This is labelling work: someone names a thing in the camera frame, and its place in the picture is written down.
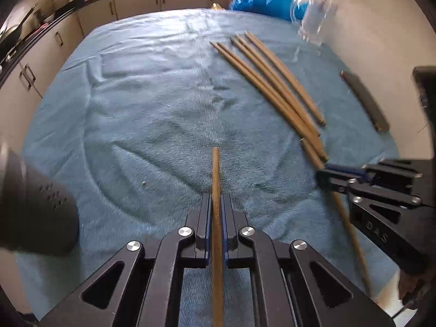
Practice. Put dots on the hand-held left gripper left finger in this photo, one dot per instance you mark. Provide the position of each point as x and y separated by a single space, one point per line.
204 231

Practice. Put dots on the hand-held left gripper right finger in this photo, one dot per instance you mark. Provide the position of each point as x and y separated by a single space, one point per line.
225 235

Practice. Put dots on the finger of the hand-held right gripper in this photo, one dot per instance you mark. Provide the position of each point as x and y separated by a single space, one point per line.
335 179
391 170

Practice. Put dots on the wooden chopstick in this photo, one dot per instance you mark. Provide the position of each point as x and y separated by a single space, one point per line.
251 75
244 75
289 76
273 74
265 75
354 245
217 184

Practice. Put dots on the black chopstick holder cup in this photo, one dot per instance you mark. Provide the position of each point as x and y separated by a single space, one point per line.
37 207

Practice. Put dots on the black smartphone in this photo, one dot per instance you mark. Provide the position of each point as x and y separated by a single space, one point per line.
366 100

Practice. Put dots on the blue towel cloth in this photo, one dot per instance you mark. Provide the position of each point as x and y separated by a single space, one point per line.
136 115

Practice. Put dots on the clear glass mug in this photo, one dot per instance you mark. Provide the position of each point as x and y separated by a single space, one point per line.
316 24

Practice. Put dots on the blue plastic bag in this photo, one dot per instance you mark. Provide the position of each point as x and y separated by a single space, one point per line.
262 0

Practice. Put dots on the yellow plastic bag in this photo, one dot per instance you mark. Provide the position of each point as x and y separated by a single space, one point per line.
216 6

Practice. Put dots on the black wok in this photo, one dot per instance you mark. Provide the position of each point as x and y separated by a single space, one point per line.
13 35

